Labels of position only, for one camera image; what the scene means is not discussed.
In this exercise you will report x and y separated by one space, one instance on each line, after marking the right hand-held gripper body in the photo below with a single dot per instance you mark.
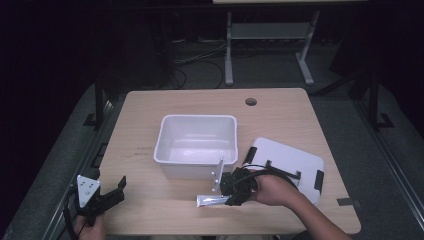
241 183

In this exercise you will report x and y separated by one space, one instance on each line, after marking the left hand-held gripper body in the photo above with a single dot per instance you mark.
87 190

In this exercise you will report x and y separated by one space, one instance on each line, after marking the white ointment tube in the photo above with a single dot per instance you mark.
210 200

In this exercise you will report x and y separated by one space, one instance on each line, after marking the white plastic storage box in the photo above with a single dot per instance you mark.
196 143

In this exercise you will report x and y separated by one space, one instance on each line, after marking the person's right hand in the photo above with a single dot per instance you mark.
276 191

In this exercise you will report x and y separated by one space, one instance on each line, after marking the person's left hand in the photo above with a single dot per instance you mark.
93 233

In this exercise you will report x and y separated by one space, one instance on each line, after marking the black metal stand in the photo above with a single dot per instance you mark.
374 100
99 100

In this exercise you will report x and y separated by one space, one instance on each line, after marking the aluminium floor rail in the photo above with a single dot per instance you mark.
56 206
393 173

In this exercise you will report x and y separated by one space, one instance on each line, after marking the grey metal table frame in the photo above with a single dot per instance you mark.
266 30

